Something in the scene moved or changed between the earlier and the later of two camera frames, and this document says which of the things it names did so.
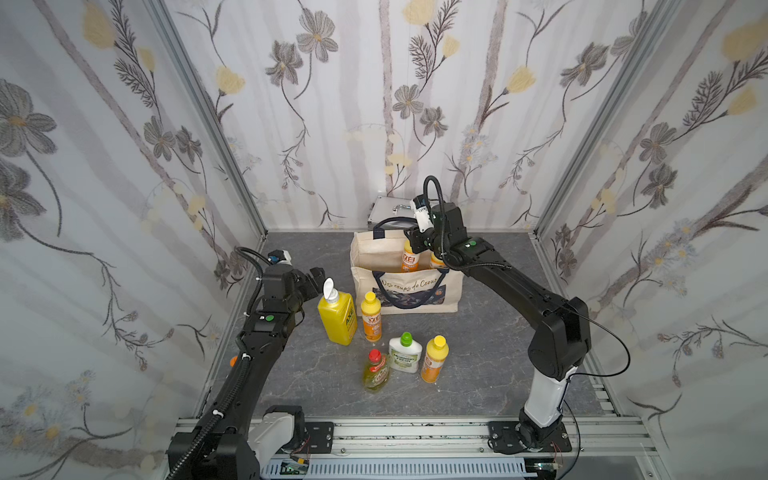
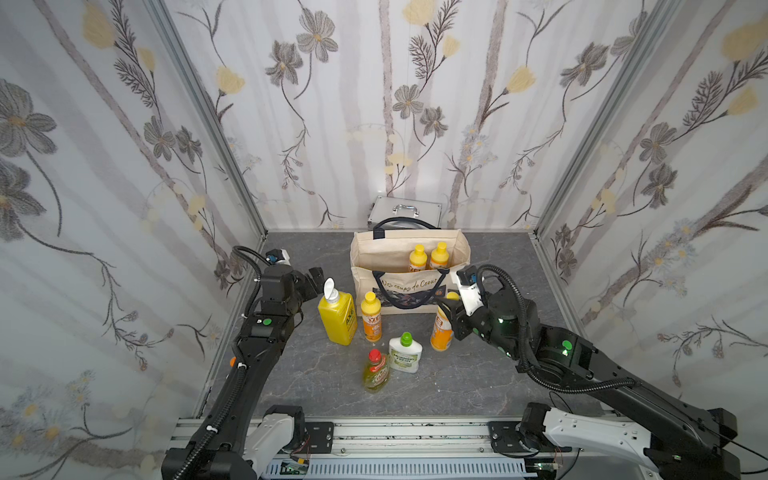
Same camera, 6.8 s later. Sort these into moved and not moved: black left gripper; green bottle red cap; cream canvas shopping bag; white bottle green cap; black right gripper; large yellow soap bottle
Moved: black right gripper
Not moved: large yellow soap bottle; cream canvas shopping bag; green bottle red cap; black left gripper; white bottle green cap
